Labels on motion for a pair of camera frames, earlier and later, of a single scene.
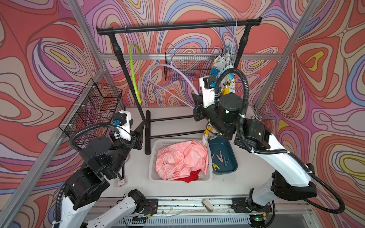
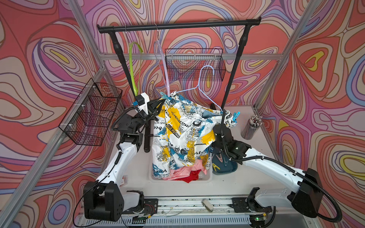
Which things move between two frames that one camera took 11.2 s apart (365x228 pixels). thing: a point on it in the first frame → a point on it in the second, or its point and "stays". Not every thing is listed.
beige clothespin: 220,157 stays
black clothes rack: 145,115 stays
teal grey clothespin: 225,162 stays
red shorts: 193,176 stays
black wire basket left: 96,104 stays
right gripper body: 200,114 → 220,146
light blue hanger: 233,43 → 198,86
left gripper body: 136,142 → 148,116
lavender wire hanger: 176,65 → 164,62
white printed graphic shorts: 225,60 → 183,133
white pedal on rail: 207,205 stays
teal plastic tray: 223,155 stays
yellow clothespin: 216,166 stays
